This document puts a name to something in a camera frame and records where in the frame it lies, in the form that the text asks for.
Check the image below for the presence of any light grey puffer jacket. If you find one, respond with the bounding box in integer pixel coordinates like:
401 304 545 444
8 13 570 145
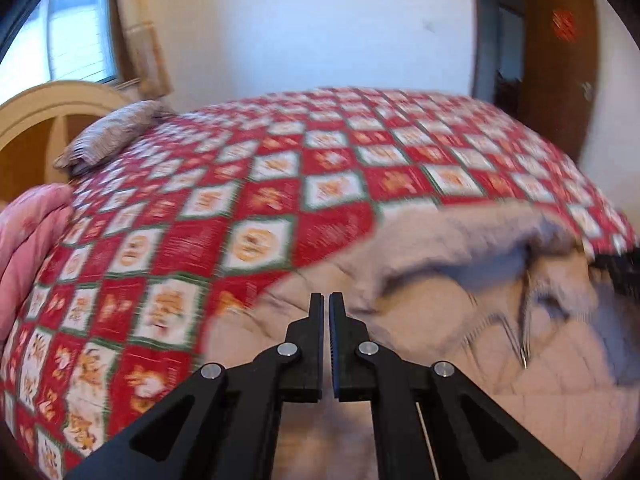
201 203 639 479

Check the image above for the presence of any red patchwork bear quilt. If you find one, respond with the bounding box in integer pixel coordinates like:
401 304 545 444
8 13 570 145
1 89 636 479

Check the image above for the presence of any folded pink blanket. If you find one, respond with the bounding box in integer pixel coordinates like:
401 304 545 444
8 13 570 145
0 183 74 344

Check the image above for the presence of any striped grey pillow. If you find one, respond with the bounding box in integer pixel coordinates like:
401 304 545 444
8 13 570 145
53 100 175 177

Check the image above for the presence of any cream wooden headboard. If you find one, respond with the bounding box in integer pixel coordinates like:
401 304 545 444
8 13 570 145
0 80 132 204

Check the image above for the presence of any brown wooden door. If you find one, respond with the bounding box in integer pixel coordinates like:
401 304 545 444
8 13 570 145
518 0 599 162

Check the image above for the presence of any red double happiness decoration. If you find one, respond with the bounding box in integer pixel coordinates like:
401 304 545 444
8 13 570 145
552 9 577 44

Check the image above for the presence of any yellow right curtain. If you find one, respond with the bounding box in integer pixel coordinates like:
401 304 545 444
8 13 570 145
117 0 174 100

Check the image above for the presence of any silver door handle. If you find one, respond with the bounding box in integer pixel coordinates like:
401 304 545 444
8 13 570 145
582 81 594 102

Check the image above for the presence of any window with metal frame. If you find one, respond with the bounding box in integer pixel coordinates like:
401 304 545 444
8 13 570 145
1 0 120 102

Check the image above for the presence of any dark brown door frame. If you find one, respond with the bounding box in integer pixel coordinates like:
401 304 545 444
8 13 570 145
472 0 526 116

